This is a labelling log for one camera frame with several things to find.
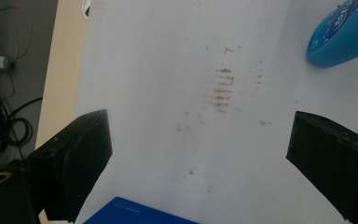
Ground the small white round object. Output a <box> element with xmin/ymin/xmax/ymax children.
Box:
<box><xmin>81</xmin><ymin>0</ymin><xmax>91</xmax><ymax>20</ymax></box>

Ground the thin yellow cable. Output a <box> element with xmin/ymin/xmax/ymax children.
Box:
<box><xmin>0</xmin><ymin>7</ymin><xmax>33</xmax><ymax>63</ymax></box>

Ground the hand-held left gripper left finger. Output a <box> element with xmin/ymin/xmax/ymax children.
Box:
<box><xmin>27</xmin><ymin>108</ymin><xmax>114</xmax><ymax>224</ymax></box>

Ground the dark blue flat box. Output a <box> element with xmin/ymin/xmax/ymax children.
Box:
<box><xmin>83</xmin><ymin>196</ymin><xmax>200</xmax><ymax>224</ymax></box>

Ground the black cable bundle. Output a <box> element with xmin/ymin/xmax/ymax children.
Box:
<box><xmin>0</xmin><ymin>71</ymin><xmax>44</xmax><ymax>175</ymax></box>

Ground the blue printed plastic container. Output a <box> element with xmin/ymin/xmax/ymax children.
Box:
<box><xmin>306</xmin><ymin>0</ymin><xmax>358</xmax><ymax>69</ymax></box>

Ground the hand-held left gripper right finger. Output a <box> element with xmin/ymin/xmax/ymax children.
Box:
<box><xmin>285</xmin><ymin>110</ymin><xmax>358</xmax><ymax>224</ymax></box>

